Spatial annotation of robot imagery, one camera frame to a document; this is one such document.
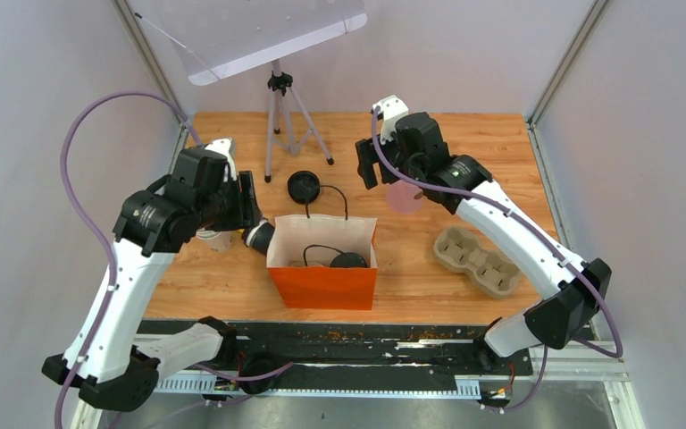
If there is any black paper coffee cup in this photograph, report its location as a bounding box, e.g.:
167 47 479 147
241 219 275 256

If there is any orange paper bag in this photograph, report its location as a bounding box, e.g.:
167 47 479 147
266 198 378 310

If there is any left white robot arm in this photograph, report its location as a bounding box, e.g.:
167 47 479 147
42 144 260 412

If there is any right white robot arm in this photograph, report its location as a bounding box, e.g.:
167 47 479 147
356 102 623 374

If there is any stack of paper cups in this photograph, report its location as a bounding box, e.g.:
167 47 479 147
197 230 232 252

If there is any pink straw holder cup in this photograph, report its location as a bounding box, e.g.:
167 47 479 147
385 181 423 215

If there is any stack of black lids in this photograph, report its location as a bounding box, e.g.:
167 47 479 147
287 171 321 205

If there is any grey tripod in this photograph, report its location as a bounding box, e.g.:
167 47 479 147
264 59 335 183

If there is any cardboard cup carrier tray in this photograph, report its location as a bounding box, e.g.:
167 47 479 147
432 226 523 299

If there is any white reflector board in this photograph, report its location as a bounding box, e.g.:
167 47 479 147
132 0 367 87

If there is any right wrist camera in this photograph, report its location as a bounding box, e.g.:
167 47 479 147
372 95 409 145

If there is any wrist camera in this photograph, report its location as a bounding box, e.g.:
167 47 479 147
372 95 409 145
205 138 238 182

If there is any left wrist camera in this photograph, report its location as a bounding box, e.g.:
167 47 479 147
205 138 238 182

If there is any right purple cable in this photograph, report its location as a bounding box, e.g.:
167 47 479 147
369 106 624 414

